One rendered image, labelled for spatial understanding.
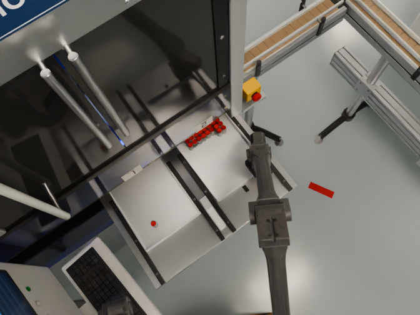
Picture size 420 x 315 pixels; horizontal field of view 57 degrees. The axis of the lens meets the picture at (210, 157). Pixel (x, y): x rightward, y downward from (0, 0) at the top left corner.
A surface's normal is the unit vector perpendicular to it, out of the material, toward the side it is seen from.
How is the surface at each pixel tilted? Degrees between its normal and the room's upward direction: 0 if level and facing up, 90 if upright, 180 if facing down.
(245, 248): 0
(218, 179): 0
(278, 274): 40
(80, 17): 90
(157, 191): 0
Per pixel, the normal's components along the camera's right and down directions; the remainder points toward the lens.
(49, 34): 0.58, 0.77
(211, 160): -0.06, -0.31
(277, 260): -0.06, 0.38
